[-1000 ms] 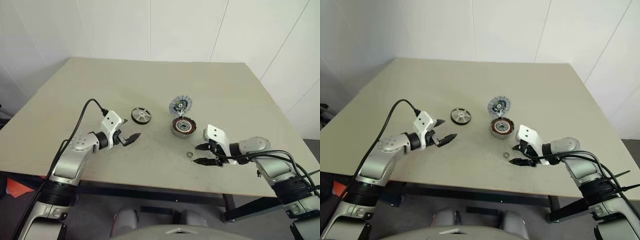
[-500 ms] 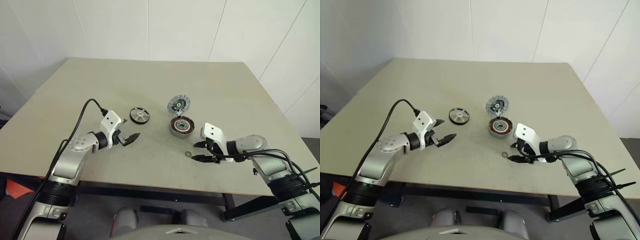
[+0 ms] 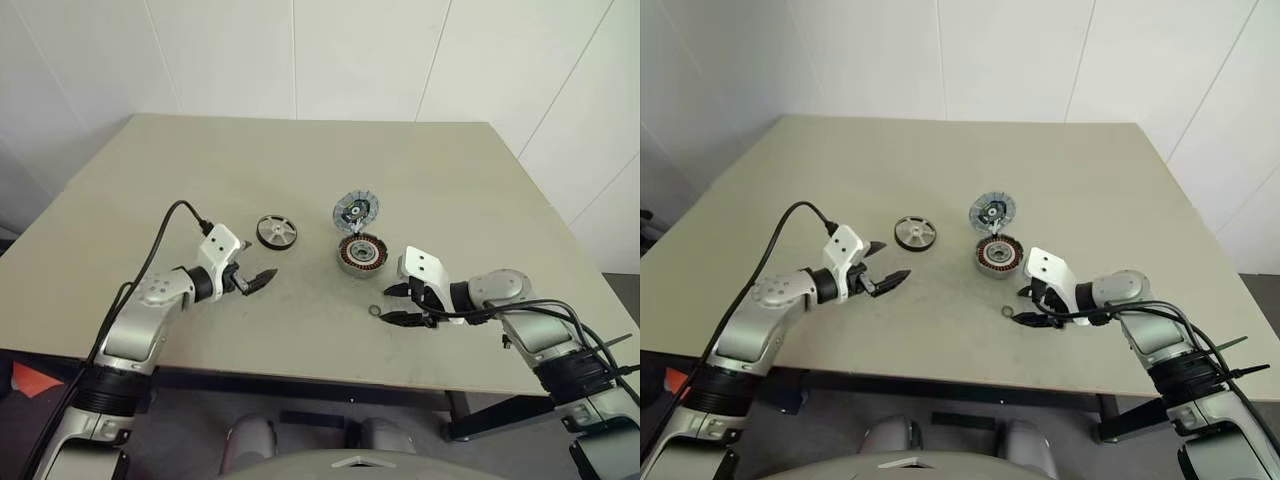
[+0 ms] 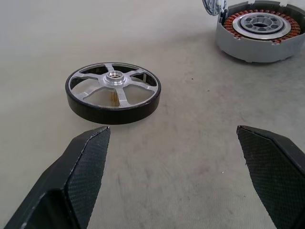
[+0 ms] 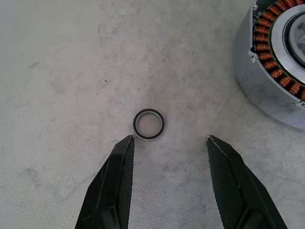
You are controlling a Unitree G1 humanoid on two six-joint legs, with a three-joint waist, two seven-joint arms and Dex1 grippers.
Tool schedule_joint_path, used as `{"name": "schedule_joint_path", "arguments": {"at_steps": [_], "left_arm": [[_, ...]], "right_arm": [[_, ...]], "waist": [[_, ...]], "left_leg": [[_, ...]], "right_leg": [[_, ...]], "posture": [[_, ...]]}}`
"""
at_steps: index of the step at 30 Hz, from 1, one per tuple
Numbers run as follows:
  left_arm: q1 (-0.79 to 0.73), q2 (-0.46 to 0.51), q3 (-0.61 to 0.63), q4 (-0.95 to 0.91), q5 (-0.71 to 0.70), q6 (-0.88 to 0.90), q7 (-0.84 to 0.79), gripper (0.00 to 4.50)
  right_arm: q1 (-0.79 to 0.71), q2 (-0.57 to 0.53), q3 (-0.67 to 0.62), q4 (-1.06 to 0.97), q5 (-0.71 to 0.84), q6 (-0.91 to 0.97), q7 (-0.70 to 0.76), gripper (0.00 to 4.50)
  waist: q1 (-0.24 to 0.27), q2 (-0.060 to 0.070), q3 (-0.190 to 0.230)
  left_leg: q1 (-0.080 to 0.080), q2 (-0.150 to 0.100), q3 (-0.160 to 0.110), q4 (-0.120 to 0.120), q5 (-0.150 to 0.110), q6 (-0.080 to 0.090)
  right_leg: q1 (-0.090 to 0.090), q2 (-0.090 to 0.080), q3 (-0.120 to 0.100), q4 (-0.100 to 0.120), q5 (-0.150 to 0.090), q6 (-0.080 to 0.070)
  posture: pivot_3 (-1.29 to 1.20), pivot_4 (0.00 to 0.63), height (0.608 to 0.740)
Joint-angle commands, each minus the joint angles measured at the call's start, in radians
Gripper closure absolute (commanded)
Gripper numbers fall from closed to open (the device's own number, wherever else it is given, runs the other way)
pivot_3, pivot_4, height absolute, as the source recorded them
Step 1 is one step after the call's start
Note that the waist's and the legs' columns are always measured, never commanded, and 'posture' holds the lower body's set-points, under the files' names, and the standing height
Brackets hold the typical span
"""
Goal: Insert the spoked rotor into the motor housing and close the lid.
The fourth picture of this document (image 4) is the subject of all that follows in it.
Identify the grey round motor housing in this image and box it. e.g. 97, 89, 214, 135
215, 0, 305, 63

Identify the spoked silver rotor black rim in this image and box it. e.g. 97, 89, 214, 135
65, 62, 162, 125

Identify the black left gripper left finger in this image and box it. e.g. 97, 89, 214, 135
3, 125, 112, 229

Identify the grey round housing lid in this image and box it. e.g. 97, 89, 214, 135
202, 0, 228, 15

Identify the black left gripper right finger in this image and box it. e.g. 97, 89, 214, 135
235, 125, 305, 229

